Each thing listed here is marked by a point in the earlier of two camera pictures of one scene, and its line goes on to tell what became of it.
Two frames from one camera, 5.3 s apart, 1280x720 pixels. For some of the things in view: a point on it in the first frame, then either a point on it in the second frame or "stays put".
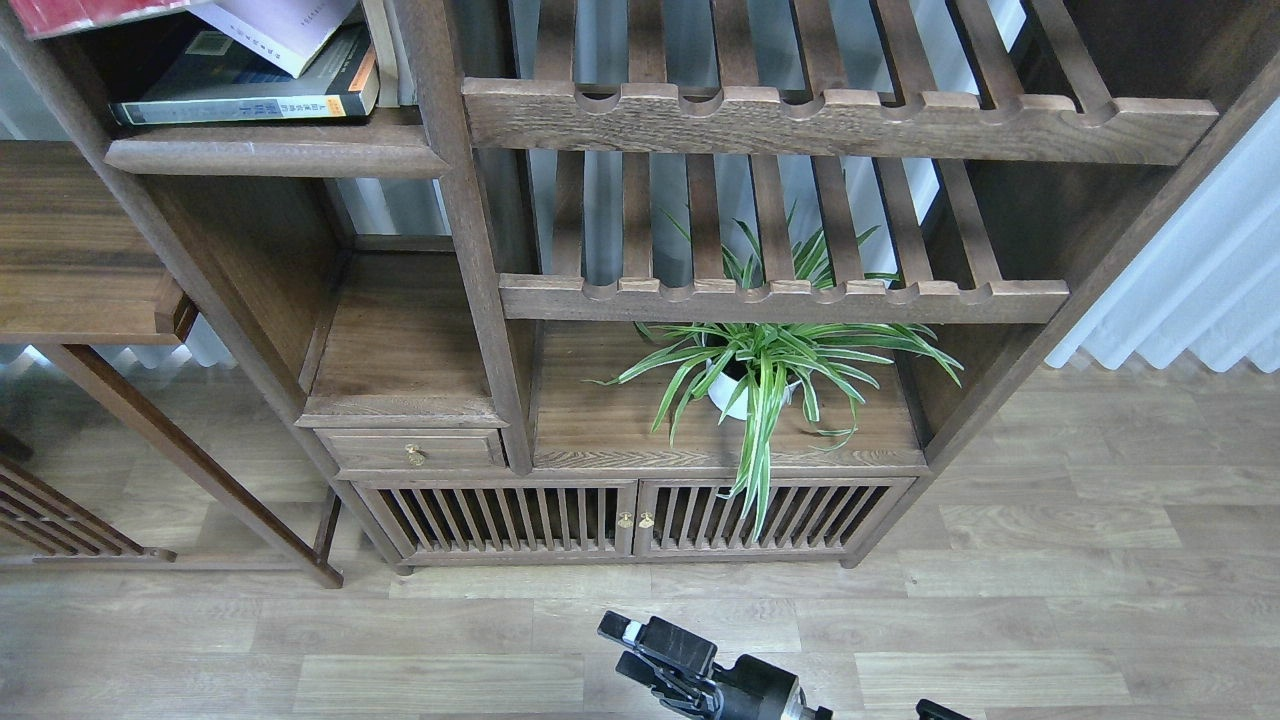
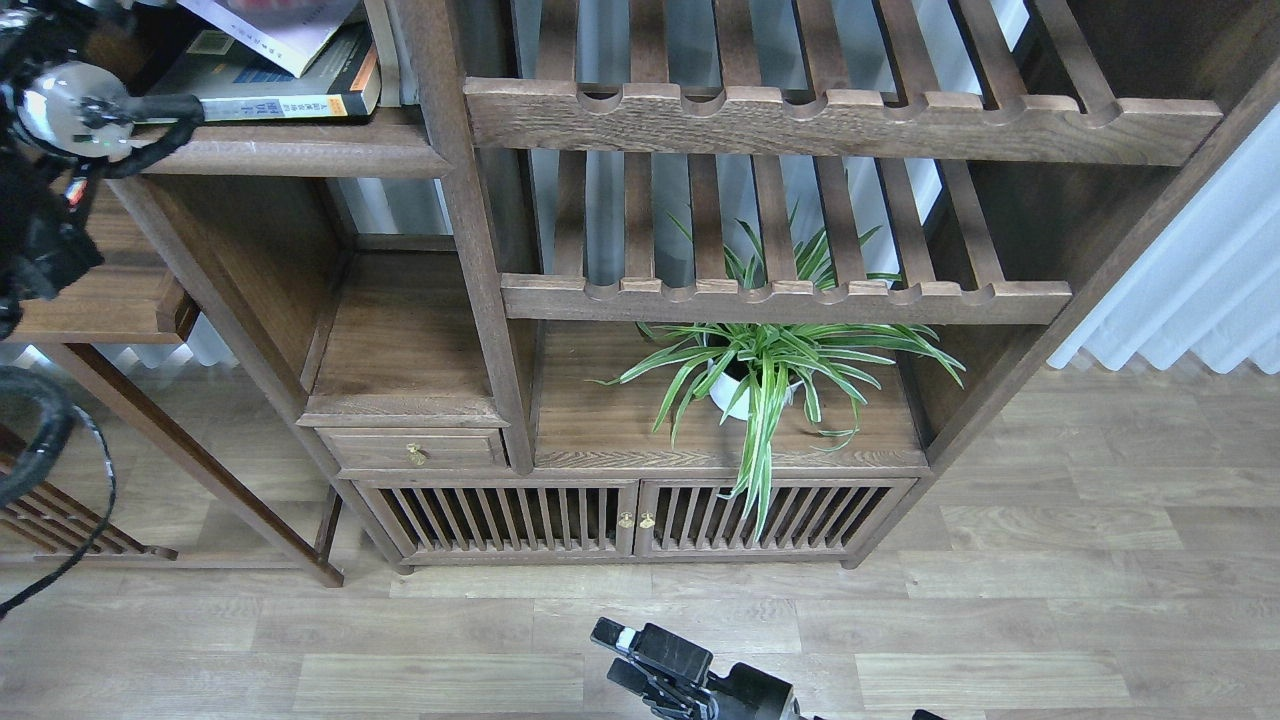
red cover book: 44,18 to 277,22
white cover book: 289,34 stays put
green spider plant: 753,368 stays put
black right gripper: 749,689 stays put
